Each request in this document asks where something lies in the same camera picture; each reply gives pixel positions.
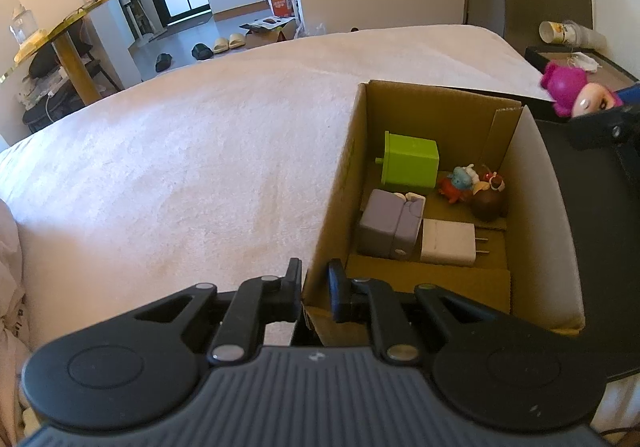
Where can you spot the gold round table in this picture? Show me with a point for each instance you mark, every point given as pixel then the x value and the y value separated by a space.
pixel 75 69

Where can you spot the paper cup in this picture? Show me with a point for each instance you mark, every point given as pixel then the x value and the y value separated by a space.
pixel 555 32

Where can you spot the green cube box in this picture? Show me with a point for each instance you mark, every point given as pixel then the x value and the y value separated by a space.
pixel 410 162

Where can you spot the black bedside table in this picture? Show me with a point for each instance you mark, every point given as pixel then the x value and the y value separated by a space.
pixel 537 54

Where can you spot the pink-haired doll head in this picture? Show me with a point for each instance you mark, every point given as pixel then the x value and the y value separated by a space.
pixel 565 82

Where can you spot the black tray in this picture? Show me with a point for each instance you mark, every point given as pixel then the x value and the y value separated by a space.
pixel 600 252

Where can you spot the purple power adapter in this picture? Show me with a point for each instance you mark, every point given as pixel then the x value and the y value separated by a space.
pixel 382 222

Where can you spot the white standing fan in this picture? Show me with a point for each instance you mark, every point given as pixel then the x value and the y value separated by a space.
pixel 136 19

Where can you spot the flat cardboard floor box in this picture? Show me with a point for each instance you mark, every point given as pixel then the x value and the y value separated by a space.
pixel 280 36

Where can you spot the grey door mat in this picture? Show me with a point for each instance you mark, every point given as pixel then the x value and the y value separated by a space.
pixel 192 21

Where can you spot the white wall charger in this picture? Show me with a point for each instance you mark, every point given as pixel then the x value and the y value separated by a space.
pixel 447 242

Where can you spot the beige slipper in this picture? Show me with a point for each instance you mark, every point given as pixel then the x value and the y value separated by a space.
pixel 221 45
pixel 237 41

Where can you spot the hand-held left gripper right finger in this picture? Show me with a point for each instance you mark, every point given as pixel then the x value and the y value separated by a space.
pixel 334 294

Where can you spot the black chair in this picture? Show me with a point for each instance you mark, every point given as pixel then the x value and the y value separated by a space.
pixel 42 62

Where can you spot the brown toy figurine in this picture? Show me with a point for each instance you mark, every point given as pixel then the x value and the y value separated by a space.
pixel 487 204

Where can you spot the white fleece blanket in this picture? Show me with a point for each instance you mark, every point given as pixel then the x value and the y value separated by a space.
pixel 175 152

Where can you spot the clear glass jar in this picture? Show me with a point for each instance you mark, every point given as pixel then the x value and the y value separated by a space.
pixel 22 27

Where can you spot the white face mask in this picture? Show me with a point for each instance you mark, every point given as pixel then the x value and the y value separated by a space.
pixel 582 59

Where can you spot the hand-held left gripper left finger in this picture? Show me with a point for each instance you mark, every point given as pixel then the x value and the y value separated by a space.
pixel 292 288

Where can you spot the printed paper sheet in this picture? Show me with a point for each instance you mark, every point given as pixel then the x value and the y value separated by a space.
pixel 270 22

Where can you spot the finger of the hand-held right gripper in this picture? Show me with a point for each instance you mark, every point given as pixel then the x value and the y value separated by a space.
pixel 600 129
pixel 632 96

